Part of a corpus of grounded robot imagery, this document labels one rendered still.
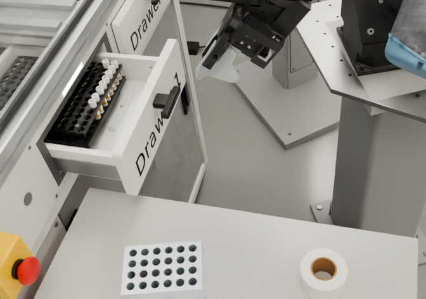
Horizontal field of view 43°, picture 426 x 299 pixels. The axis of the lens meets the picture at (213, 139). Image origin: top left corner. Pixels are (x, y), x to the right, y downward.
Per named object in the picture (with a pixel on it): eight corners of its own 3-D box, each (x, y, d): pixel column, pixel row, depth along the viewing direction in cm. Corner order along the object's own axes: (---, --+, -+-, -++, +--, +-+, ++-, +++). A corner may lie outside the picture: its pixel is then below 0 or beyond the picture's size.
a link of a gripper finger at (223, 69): (220, 106, 82) (251, 64, 76) (186, 87, 80) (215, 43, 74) (224, 93, 84) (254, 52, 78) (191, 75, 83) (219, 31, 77)
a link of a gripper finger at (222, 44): (208, 75, 77) (239, 31, 71) (199, 70, 76) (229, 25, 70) (214, 57, 80) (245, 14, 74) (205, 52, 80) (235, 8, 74)
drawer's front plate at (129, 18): (172, -10, 130) (165, -52, 122) (131, 68, 112) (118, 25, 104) (166, -11, 131) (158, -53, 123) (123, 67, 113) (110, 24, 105)
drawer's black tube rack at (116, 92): (129, 89, 105) (121, 64, 100) (94, 157, 94) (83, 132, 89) (30, 79, 111) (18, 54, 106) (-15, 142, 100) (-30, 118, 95)
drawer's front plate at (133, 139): (186, 81, 108) (177, 37, 99) (136, 197, 89) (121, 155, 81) (177, 80, 108) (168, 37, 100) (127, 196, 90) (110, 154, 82)
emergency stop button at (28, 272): (46, 267, 78) (37, 253, 75) (33, 291, 76) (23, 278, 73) (28, 263, 79) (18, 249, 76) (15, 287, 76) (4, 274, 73)
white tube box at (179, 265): (204, 251, 88) (201, 239, 85) (205, 300, 82) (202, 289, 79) (130, 258, 89) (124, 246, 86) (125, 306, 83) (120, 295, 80)
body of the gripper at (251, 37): (260, 73, 76) (309, 17, 67) (208, 42, 74) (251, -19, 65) (271, 40, 81) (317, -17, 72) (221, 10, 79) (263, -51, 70)
